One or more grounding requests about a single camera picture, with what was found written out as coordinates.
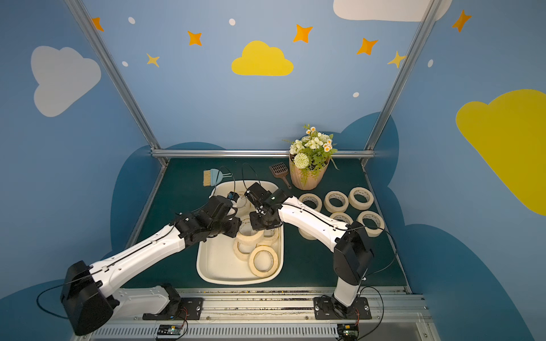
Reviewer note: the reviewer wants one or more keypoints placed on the white plastic storage box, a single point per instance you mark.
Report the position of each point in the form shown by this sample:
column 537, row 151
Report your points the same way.
column 216, row 262

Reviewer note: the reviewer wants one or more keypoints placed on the cream masking tape roll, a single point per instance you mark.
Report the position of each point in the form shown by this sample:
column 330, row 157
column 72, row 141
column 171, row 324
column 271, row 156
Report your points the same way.
column 361, row 198
column 247, row 236
column 311, row 200
column 343, row 218
column 243, row 207
column 374, row 224
column 336, row 202
column 306, row 235
column 242, row 251
column 263, row 261
column 269, row 237

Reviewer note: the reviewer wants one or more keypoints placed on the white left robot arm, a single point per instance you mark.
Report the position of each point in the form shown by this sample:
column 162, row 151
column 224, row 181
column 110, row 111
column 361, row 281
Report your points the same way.
column 88, row 292

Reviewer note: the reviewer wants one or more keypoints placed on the left green circuit board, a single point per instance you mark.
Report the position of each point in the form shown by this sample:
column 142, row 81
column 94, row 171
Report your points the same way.
column 169, row 331

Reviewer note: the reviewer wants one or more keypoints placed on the aluminium rail frame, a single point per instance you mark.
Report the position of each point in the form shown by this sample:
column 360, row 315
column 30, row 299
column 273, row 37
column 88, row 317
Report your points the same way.
column 282, row 314

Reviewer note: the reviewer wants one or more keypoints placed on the green table mat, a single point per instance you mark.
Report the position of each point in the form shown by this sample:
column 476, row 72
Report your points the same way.
column 306, row 263

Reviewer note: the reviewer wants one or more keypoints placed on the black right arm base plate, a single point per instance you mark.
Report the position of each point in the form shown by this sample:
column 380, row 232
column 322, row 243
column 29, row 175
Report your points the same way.
column 327, row 308

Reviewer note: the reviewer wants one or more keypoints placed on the white and green artificial flowers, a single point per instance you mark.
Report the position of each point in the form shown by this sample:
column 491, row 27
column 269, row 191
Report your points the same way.
column 313, row 150

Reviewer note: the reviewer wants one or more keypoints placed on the beige ribbed flower pot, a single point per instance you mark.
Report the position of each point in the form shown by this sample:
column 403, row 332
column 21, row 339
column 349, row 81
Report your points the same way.
column 305, row 179

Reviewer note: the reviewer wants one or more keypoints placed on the brown slotted litter scoop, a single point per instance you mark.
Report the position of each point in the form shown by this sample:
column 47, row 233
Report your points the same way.
column 281, row 171

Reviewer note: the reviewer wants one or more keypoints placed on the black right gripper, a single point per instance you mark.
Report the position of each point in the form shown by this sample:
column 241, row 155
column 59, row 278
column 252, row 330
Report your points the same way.
column 262, row 218

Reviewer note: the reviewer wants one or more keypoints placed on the right green circuit board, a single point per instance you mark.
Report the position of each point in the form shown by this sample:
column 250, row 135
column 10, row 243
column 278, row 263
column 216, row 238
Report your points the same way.
column 347, row 332

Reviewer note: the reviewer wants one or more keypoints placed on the green circuit board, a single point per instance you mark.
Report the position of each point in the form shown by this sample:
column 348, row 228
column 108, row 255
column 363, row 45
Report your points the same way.
column 169, row 331
column 347, row 332

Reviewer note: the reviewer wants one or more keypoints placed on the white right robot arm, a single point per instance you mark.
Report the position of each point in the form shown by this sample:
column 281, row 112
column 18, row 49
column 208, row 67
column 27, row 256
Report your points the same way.
column 350, row 244

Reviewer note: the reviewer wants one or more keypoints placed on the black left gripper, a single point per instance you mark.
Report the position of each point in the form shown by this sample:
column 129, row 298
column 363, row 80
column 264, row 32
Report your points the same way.
column 232, row 224

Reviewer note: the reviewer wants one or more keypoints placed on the blue dustpan with brush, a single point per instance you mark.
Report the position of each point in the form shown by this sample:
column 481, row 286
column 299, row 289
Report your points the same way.
column 213, row 177

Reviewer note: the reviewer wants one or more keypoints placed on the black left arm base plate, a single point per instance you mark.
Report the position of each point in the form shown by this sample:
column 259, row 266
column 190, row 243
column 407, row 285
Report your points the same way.
column 176, row 307

